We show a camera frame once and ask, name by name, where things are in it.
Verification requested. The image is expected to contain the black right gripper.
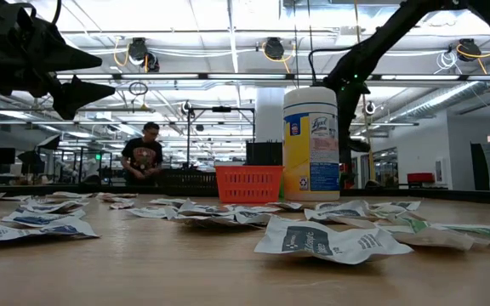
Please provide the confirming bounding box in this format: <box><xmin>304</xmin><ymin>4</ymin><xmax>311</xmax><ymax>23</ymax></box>
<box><xmin>338</xmin><ymin>136</ymin><xmax>372</xmax><ymax>190</ymax></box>

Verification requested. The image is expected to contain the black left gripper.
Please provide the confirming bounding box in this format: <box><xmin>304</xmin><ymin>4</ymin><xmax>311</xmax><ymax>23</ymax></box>
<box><xmin>0</xmin><ymin>0</ymin><xmax>117</xmax><ymax>122</ymax></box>

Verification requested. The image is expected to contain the Lysol wipes canister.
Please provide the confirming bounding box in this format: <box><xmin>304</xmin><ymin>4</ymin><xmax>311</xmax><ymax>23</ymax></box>
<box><xmin>282</xmin><ymin>86</ymin><xmax>341</xmax><ymax>202</ymax></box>

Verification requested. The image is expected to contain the green striped bandage packet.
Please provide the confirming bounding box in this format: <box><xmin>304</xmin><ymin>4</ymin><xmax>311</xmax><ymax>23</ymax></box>
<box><xmin>436</xmin><ymin>223</ymin><xmax>490</xmax><ymax>247</ymax></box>
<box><xmin>328</xmin><ymin>213</ymin><xmax>431</xmax><ymax>234</ymax></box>

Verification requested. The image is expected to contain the red bin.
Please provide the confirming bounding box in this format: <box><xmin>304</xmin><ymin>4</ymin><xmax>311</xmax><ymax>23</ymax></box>
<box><xmin>407</xmin><ymin>172</ymin><xmax>436</xmax><ymax>185</ymax></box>

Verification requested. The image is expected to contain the black cabinet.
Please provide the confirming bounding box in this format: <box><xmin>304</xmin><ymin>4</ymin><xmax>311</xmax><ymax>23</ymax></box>
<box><xmin>245</xmin><ymin>141</ymin><xmax>284</xmax><ymax>167</ymax></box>

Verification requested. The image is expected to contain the white pillar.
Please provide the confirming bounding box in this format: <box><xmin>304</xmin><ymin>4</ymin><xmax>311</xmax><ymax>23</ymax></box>
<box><xmin>254</xmin><ymin>87</ymin><xmax>285</xmax><ymax>144</ymax></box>

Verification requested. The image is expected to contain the person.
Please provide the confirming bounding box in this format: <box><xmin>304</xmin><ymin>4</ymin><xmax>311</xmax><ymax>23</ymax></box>
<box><xmin>120</xmin><ymin>121</ymin><xmax>165</xmax><ymax>187</ymax></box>

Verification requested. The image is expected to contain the orange plastic basket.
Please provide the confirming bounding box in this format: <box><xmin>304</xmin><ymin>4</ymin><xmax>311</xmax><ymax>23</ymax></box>
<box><xmin>214</xmin><ymin>165</ymin><xmax>285</xmax><ymax>205</ymax></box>

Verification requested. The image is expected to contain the black standing panel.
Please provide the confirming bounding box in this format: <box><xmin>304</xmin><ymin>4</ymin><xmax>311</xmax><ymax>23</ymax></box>
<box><xmin>470</xmin><ymin>142</ymin><xmax>490</xmax><ymax>191</ymax></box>

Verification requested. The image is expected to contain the black plastic bin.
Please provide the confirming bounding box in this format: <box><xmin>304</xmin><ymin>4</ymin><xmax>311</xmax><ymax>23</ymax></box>
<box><xmin>156</xmin><ymin>168</ymin><xmax>219</xmax><ymax>190</ymax></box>

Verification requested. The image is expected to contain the black ceiling cord reel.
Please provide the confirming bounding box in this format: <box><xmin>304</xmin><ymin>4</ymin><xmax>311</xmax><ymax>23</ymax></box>
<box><xmin>261</xmin><ymin>37</ymin><xmax>295</xmax><ymax>73</ymax></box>
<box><xmin>455</xmin><ymin>37</ymin><xmax>490</xmax><ymax>76</ymax></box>
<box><xmin>126</xmin><ymin>37</ymin><xmax>161</xmax><ymax>73</ymax></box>

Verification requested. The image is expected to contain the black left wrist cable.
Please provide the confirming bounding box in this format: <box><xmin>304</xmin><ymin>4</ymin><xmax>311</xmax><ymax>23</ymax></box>
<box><xmin>48</xmin><ymin>0</ymin><xmax>64</xmax><ymax>27</ymax></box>

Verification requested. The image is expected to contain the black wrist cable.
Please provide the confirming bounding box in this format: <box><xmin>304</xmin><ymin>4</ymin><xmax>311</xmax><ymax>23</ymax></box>
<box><xmin>307</xmin><ymin>45</ymin><xmax>359</xmax><ymax>86</ymax></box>
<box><xmin>48</xmin><ymin>0</ymin><xmax>64</xmax><ymax>27</ymax></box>

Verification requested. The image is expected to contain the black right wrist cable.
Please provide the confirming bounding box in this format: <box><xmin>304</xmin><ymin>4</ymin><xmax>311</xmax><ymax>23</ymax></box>
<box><xmin>307</xmin><ymin>45</ymin><xmax>359</xmax><ymax>86</ymax></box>

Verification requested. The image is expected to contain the distant black gantry frame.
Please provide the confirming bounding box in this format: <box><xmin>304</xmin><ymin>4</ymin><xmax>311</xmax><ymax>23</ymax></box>
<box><xmin>186</xmin><ymin>105</ymin><xmax>257</xmax><ymax>170</ymax></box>

